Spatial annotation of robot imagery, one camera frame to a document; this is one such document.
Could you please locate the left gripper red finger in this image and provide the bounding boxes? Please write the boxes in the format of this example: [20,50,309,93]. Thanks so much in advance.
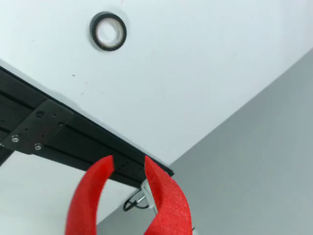
[65,155,115,235]
[144,155,193,235]

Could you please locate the black tape roll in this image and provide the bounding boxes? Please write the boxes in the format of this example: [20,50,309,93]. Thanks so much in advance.
[89,11,127,52]

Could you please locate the silver metal table leg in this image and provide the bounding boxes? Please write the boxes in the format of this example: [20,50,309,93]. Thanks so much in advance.
[140,180,158,213]

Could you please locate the black cable loop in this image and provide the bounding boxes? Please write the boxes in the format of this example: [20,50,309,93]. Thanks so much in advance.
[123,190,150,212]

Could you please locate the black aluminium rail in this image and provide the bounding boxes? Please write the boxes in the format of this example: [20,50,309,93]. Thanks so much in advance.
[0,58,175,189]

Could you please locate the black metal bracket plate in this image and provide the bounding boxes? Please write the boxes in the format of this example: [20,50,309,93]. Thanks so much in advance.
[2,99,74,155]

